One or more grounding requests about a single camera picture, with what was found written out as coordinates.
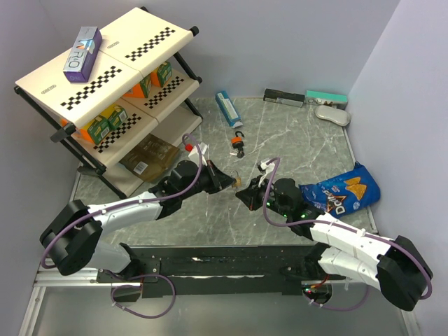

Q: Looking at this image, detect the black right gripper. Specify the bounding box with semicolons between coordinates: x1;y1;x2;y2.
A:
236;174;291;218

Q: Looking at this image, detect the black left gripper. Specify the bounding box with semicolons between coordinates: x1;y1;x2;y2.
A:
181;160;237;200

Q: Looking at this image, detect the brass padlock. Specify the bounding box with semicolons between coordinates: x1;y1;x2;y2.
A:
231;170;242;190

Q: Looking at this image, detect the small black key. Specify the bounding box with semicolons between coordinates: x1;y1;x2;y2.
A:
230;148;245;158

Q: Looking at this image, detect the orange black padlock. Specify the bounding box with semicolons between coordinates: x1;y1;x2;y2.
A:
231;131;244;149

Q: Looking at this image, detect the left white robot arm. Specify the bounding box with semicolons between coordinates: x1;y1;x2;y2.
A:
39;160;235;281

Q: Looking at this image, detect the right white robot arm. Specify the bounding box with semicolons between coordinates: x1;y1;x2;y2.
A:
236;177;433;312

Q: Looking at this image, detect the blue long box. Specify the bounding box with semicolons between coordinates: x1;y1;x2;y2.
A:
215;91;243;129

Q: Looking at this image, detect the brown paper package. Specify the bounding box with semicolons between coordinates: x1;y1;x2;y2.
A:
119;134;179;182

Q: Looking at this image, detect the blue chips bag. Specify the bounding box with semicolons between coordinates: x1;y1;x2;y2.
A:
299;162;381;218

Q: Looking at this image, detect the black long box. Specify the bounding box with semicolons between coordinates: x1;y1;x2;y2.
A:
263;88;305;108

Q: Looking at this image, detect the beige checkered shelf rack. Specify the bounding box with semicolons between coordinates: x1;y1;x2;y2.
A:
15;8;202;199

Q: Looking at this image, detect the grey oval case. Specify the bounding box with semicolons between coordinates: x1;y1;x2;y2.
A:
315;105;351;127

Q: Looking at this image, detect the orange green box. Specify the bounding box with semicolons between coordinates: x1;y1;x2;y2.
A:
123;75;152;98
150;62;172;88

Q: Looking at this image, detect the green scrub daddy box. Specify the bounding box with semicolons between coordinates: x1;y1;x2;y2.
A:
100;104;128;130
79;115;111;145

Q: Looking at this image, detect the teal white box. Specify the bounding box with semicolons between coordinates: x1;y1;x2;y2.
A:
304;90;348;110

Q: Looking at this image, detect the green Scrub Daddy box front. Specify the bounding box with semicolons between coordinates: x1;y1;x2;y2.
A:
79;115;111;145

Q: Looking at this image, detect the purple silver box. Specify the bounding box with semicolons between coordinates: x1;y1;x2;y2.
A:
63;27;102;83

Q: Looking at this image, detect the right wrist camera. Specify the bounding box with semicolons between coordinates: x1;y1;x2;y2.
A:
257;158;277;187

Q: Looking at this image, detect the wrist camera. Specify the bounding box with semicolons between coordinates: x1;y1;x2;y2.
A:
257;158;277;187
185;141;209;164

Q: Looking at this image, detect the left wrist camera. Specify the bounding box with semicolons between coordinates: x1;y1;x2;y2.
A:
185;141;209;164

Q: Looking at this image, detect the purple cable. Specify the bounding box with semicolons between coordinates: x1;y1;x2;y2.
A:
40;133;208;270
260;157;434;300
111;272;176;319
304;276;370;312

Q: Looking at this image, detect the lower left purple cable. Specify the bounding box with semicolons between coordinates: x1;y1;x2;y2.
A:
111;272;176;319

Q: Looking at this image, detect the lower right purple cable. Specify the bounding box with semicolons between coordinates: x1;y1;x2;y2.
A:
304;276;370;312

